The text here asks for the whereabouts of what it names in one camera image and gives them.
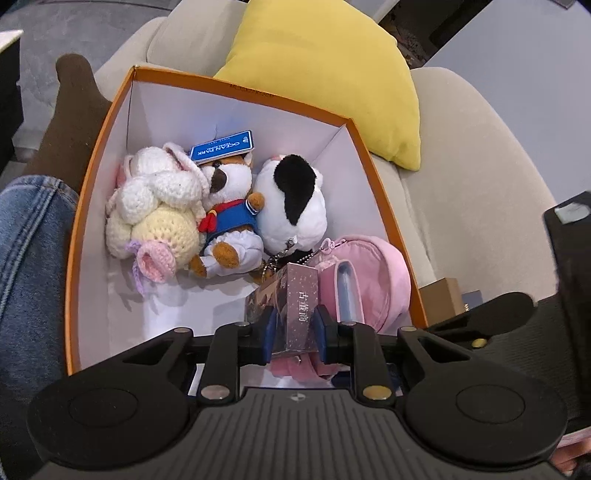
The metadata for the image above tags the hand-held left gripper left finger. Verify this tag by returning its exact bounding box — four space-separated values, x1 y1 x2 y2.
108 308 279 402

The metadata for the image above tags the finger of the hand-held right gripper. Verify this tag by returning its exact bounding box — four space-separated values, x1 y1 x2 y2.
425 293 535 358

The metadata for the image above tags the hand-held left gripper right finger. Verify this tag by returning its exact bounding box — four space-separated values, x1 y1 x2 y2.
313 305 485 402

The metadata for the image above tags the purple patterned small box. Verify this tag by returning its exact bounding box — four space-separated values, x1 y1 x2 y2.
245 263 320 355

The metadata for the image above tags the brown cardboard box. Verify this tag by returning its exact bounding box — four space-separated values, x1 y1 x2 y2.
419 277 462 326

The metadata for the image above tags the pink pouch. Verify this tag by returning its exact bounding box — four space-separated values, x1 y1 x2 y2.
307 235 411 335

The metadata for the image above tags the sailor bear plush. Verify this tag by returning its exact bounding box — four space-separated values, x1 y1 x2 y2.
188 130 266 278

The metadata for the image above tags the black and white dog plush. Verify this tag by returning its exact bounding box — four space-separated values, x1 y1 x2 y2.
253 154 328 282

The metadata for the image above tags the crochet bunny plush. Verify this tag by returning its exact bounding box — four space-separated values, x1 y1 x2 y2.
105 142 211 283

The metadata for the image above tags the orange cardboard box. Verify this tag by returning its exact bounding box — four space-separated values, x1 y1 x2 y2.
65 66 428 376

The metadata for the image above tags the beige sofa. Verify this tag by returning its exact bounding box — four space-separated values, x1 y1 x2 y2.
95 0 559 301

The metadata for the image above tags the person's left leg in jeans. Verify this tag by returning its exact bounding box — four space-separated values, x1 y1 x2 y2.
0 174 81 464

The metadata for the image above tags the yellow pillow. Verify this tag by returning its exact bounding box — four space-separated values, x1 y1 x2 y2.
212 0 422 171

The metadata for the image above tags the person's brown sock foot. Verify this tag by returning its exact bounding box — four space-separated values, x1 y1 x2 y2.
34 53 114 188

